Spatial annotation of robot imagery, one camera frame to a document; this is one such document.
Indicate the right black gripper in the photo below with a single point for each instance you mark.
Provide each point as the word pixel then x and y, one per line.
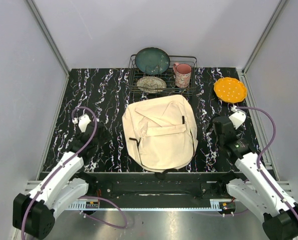
pixel 237 133

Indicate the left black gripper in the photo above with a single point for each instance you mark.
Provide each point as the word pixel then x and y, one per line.
pixel 105 137

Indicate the cream canvas student bag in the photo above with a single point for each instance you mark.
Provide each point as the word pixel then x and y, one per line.
pixel 160 133

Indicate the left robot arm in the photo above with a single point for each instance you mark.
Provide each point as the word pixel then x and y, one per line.
pixel 35 213

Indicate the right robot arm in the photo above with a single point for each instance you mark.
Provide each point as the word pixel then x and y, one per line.
pixel 276 210

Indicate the orange dotted plate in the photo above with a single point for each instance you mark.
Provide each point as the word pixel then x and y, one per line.
pixel 230 90

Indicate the pink patterned mug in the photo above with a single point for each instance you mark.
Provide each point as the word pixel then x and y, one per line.
pixel 182 74

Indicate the patterned beige small plate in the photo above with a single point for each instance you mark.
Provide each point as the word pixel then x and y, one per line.
pixel 151 84

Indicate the dark green ceramic plate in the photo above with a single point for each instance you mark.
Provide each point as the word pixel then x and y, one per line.
pixel 152 61

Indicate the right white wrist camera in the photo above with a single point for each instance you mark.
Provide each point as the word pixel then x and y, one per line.
pixel 237 116

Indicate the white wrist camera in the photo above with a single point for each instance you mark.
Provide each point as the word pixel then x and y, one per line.
pixel 82 122
pixel 237 116

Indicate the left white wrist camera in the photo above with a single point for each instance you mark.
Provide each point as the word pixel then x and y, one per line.
pixel 82 122

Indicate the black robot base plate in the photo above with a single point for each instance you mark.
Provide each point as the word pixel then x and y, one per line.
pixel 144 190

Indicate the black wire dish rack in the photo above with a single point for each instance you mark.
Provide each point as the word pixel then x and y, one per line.
pixel 168 76

